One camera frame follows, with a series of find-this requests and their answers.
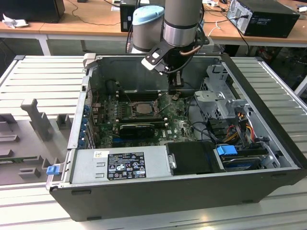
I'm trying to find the white cable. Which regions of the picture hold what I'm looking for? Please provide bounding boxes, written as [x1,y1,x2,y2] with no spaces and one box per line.
[205,20,223,55]

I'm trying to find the black graphics card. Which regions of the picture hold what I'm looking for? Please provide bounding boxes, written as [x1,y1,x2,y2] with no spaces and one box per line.
[118,123,156,138]

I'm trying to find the metal drive cage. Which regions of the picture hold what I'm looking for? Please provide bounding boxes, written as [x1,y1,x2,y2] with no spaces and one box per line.
[193,63,252,120]

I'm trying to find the black plastic shroud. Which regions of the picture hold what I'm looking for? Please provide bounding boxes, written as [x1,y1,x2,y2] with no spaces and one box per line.
[165,141,226,175]

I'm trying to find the black desktop computer tower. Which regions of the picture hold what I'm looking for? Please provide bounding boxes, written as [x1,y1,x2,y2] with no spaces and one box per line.
[226,0,300,39]

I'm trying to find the large black box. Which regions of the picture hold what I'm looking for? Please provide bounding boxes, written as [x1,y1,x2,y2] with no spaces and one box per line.
[0,0,65,24]

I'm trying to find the CPU socket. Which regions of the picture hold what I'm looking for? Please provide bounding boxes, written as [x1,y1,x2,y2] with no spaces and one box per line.
[130,100,161,118]

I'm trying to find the small black box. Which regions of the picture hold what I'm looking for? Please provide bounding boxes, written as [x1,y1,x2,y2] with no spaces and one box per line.
[119,2,139,33]

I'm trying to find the grey case handle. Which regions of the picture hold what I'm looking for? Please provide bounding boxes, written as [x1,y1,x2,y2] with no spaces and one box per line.
[83,53,98,70]

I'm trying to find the crumpled white paper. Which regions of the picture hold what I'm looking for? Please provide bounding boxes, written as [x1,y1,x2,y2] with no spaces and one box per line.
[1,13,29,29]

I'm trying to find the black open PC case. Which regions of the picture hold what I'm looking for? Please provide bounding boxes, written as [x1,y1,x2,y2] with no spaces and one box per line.
[45,52,307,222]

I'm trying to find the hard disk in blue carrier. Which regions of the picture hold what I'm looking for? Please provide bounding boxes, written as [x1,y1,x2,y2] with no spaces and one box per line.
[214,145,264,173]

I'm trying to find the wooden desk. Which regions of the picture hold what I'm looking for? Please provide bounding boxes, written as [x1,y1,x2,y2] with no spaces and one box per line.
[0,0,307,48]

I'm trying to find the black label sticker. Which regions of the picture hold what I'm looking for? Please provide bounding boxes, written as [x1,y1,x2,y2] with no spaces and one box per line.
[106,151,147,180]

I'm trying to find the grey power supply unit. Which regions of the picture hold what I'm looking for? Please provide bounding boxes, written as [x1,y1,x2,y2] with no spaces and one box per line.
[69,145,172,185]

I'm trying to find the yellow red wire bundle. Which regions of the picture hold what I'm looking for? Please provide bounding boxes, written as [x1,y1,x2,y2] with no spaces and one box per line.
[225,112,255,144]

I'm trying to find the black RAM slot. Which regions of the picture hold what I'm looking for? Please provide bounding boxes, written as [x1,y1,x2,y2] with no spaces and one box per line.
[118,115,164,122]
[116,90,168,97]
[117,95,168,102]
[118,119,169,128]

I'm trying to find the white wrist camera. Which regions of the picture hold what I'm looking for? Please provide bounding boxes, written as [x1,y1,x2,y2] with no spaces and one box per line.
[141,45,168,73]

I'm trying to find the grey parts rack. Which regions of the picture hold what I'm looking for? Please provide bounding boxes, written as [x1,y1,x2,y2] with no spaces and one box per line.
[0,98,75,186]

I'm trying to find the green motherboard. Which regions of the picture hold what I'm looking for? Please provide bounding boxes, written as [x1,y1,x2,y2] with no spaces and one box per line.
[92,92,200,148]

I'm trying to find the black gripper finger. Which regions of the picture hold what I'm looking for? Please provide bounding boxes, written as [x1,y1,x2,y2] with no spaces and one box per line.
[168,71,185,95]

